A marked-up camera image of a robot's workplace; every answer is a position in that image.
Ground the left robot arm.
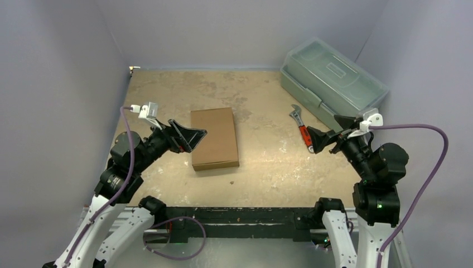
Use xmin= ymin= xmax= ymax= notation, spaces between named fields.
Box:
xmin=44 ymin=119 xmax=207 ymax=267

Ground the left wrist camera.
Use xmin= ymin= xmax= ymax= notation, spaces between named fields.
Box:
xmin=130 ymin=102 xmax=162 ymax=130

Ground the aluminium frame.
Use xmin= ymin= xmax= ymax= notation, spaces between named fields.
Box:
xmin=66 ymin=205 xmax=414 ymax=268

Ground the red handled adjustable wrench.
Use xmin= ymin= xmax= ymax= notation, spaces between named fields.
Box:
xmin=289 ymin=104 xmax=314 ymax=154

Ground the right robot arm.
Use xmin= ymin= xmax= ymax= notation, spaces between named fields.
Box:
xmin=303 ymin=113 xmax=409 ymax=267

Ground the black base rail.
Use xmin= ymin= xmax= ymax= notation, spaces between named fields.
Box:
xmin=145 ymin=207 xmax=327 ymax=243

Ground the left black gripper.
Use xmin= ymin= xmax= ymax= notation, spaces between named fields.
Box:
xmin=134 ymin=117 xmax=206 ymax=173

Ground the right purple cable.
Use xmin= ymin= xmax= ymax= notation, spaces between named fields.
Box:
xmin=369 ymin=123 xmax=450 ymax=268

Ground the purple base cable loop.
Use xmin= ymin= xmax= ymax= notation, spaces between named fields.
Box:
xmin=142 ymin=216 xmax=207 ymax=261

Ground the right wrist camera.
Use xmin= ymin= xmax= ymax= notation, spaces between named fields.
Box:
xmin=348 ymin=108 xmax=384 ymax=138

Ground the brown cardboard box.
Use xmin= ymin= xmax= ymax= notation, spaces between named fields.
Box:
xmin=191 ymin=107 xmax=240 ymax=171

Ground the translucent green plastic toolbox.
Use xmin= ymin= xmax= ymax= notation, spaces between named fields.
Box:
xmin=281 ymin=38 xmax=389 ymax=131

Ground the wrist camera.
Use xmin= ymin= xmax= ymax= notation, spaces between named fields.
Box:
xmin=348 ymin=108 xmax=384 ymax=138
xmin=130 ymin=102 xmax=162 ymax=130

